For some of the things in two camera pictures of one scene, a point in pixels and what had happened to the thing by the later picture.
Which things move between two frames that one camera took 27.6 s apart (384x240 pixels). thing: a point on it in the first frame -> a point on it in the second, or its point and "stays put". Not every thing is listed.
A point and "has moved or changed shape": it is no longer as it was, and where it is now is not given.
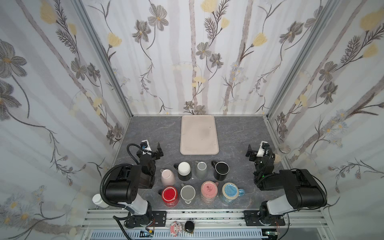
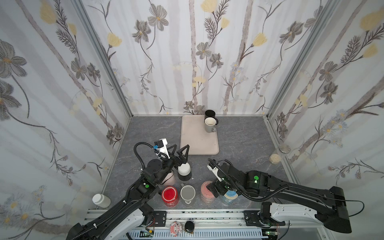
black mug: [221, 169] has moved or changed shape
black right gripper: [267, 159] -> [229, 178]
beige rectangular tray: [198, 135] stays put
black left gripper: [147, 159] -> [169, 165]
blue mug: [230, 192] stays put
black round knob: [189, 226] stays put
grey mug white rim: [187, 193] stays put
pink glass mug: [209, 190] stays put
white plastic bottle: [97, 199] stays put
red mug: [170, 196] stays put
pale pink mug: [167, 177] stays put
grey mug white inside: [201, 169] -> [210, 124]
